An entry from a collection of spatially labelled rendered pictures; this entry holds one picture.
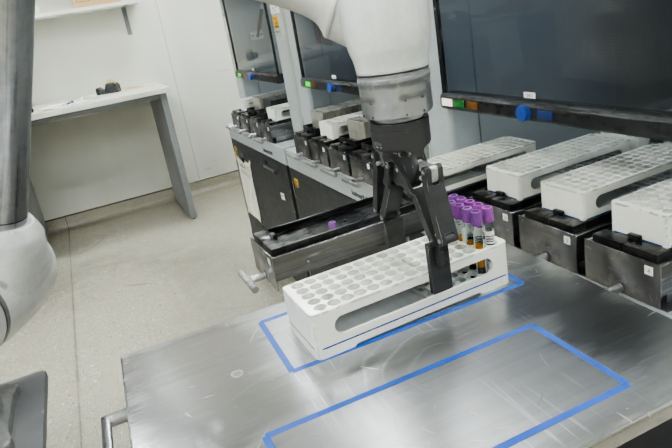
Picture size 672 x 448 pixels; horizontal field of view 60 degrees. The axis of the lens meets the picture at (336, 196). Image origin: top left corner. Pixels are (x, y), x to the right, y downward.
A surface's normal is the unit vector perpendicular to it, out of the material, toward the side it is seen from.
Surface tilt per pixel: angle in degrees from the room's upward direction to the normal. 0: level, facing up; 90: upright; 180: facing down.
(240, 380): 0
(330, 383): 0
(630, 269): 90
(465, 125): 90
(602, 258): 90
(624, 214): 90
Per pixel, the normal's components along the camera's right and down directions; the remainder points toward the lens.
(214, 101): 0.42, 0.22
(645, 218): -0.89, 0.27
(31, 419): -0.16, -0.94
